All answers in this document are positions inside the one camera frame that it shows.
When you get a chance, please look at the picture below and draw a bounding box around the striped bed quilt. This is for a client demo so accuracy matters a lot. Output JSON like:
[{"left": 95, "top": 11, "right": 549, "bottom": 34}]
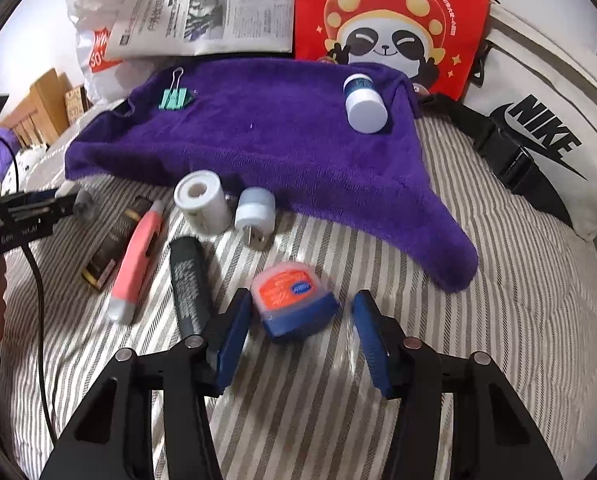
[{"left": 0, "top": 116, "right": 597, "bottom": 479}]

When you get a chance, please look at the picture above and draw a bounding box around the white tape roll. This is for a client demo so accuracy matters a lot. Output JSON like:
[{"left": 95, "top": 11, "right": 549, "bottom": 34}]
[{"left": 174, "top": 170, "right": 232, "bottom": 235}]

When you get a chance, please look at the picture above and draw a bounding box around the orange blue Vaseline jar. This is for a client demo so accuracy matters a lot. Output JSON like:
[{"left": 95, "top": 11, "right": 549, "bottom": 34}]
[{"left": 251, "top": 261, "right": 339, "bottom": 342}]

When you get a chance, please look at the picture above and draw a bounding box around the purple plush toy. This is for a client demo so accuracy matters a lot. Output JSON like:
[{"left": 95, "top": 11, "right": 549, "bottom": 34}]
[{"left": 0, "top": 128, "right": 21, "bottom": 180}]

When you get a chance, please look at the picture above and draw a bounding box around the red panda paper bag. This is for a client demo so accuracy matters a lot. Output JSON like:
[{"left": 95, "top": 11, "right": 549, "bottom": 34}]
[{"left": 295, "top": 0, "right": 490, "bottom": 99}]

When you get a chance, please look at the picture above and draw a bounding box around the white Nike waist bag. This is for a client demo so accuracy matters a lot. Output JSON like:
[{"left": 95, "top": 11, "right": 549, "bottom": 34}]
[{"left": 419, "top": 3, "right": 597, "bottom": 240}]

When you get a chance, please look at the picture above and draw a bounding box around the white Miniso plastic bag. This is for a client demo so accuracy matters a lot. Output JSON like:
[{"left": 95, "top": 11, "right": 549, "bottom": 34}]
[{"left": 65, "top": 0, "right": 156, "bottom": 103}]

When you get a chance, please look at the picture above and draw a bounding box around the patterned notebook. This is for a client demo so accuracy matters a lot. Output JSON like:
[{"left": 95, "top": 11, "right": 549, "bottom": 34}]
[{"left": 64, "top": 84, "right": 92, "bottom": 125}]

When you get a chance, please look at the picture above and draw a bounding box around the purple towel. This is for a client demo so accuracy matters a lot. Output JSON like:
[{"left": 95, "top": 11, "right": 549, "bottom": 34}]
[{"left": 64, "top": 58, "right": 478, "bottom": 292}]

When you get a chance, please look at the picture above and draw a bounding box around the wooden headboard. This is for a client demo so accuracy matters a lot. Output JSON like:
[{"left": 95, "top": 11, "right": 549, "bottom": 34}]
[{"left": 0, "top": 68, "right": 70, "bottom": 148}]

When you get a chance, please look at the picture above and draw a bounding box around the blue white bottle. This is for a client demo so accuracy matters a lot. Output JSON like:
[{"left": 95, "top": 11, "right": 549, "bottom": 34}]
[{"left": 343, "top": 73, "right": 388, "bottom": 134}]

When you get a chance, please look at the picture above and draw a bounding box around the green binder clip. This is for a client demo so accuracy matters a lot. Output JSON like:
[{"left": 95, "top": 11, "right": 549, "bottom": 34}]
[{"left": 158, "top": 67, "right": 198, "bottom": 110}]

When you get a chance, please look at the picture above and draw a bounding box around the folded newspaper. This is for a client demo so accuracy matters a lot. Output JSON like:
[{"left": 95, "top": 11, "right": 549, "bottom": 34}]
[{"left": 108, "top": 0, "right": 295, "bottom": 60}]

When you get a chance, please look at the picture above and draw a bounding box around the white USB plug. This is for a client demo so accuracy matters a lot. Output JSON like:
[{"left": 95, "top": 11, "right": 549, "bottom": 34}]
[{"left": 234, "top": 188, "right": 277, "bottom": 250}]

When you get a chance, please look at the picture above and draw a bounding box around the black tube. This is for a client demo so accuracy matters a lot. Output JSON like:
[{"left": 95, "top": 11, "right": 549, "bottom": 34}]
[{"left": 169, "top": 236, "right": 214, "bottom": 339}]

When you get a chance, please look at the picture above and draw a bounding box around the pink utility knife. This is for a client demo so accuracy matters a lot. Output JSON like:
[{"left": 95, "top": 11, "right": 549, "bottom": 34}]
[{"left": 108, "top": 200, "right": 164, "bottom": 325}]

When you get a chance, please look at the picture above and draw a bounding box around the small clear glass bottle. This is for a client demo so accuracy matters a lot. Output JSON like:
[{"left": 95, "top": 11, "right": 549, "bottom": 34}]
[{"left": 73, "top": 188, "right": 98, "bottom": 223}]

